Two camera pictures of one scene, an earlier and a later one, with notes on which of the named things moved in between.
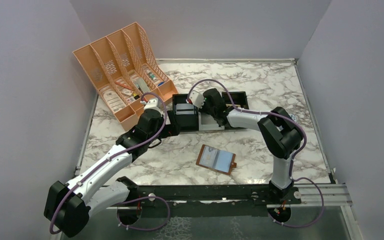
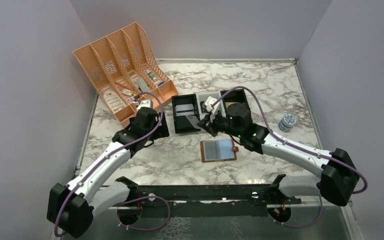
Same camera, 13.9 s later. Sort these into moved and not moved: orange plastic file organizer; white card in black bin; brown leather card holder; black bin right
Moved: brown leather card holder
Not moved: black bin right; orange plastic file organizer; white card in black bin
